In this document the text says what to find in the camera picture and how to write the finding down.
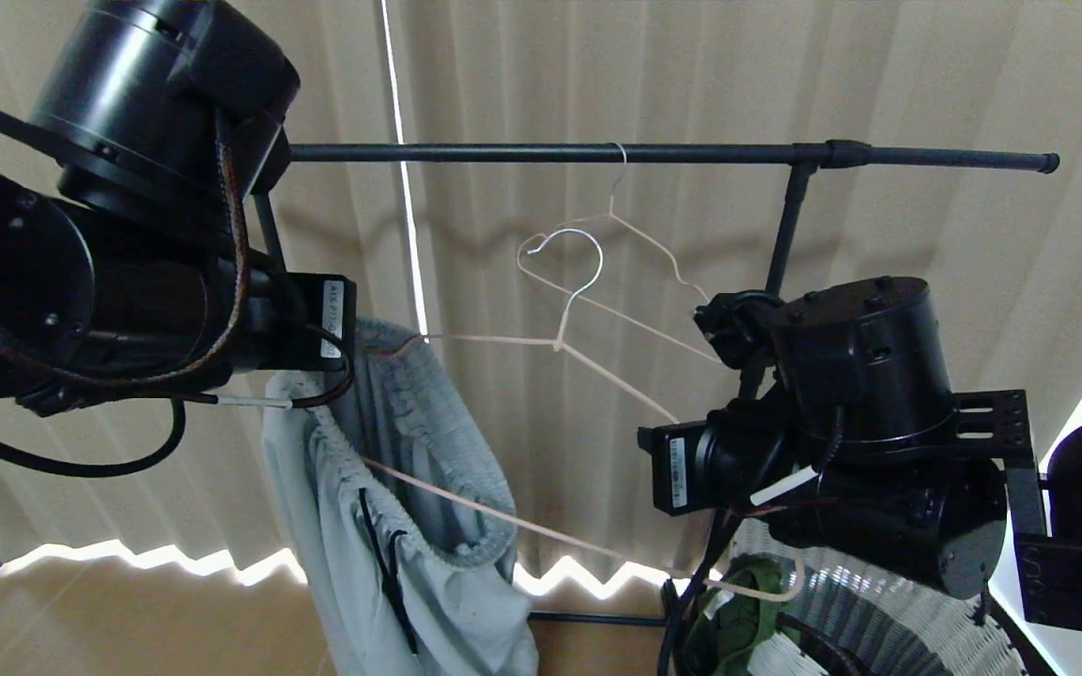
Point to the pink clothes hanger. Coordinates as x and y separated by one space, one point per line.
557 343
612 208

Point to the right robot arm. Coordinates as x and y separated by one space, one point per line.
860 357

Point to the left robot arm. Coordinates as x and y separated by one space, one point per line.
156 94

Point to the white laundry basket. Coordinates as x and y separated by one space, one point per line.
888 624

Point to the pale grey shorts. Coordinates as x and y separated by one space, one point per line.
447 620

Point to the black clothes rack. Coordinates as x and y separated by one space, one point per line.
691 153

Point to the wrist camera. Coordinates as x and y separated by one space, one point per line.
682 469
287 319

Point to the beige curtain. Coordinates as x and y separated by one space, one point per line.
926 94

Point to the green garment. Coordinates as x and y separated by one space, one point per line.
738 624

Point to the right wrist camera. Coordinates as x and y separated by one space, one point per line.
682 469

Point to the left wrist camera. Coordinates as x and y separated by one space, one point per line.
287 319

